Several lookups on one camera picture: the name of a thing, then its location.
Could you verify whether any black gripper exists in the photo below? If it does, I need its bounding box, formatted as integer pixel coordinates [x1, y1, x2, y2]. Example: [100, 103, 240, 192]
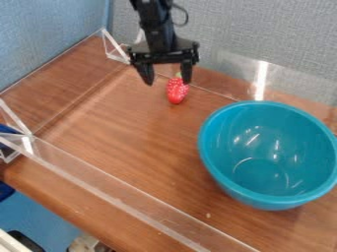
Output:
[126, 14, 199, 86]

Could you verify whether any black cable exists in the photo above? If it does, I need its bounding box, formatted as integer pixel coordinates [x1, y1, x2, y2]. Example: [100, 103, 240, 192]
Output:
[169, 3, 189, 28]

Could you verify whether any clear acrylic corner bracket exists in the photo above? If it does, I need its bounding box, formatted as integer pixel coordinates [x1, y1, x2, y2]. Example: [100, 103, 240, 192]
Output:
[101, 29, 129, 65]

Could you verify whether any red strawberry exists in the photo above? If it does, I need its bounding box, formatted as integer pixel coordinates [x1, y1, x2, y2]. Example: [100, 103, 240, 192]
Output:
[165, 75, 189, 104]

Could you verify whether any blue plastic bowl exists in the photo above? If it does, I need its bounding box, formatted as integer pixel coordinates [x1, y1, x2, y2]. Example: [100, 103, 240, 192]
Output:
[197, 100, 337, 211]

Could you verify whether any clear acrylic left bracket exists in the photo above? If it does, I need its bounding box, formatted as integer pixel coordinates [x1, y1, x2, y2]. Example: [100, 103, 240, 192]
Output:
[0, 98, 33, 163]

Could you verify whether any black white object below table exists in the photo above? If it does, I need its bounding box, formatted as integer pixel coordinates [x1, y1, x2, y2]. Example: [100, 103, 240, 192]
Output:
[0, 229, 45, 252]

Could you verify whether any clear acrylic front barrier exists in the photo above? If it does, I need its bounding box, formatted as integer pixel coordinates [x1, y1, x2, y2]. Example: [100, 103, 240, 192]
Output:
[0, 133, 259, 252]

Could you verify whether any blue object at left edge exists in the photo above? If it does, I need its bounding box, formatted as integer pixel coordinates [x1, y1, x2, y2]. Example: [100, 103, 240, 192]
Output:
[0, 123, 18, 203]

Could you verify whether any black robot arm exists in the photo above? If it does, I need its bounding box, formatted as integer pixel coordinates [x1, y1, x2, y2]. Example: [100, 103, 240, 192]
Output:
[126, 0, 200, 86]

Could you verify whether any clear acrylic barrier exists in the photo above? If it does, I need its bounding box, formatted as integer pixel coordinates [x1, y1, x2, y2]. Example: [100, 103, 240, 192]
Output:
[0, 133, 259, 252]
[129, 48, 337, 135]

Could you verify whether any clear acrylic back barrier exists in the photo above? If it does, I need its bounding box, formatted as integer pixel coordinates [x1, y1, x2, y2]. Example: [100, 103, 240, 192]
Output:
[129, 48, 337, 135]

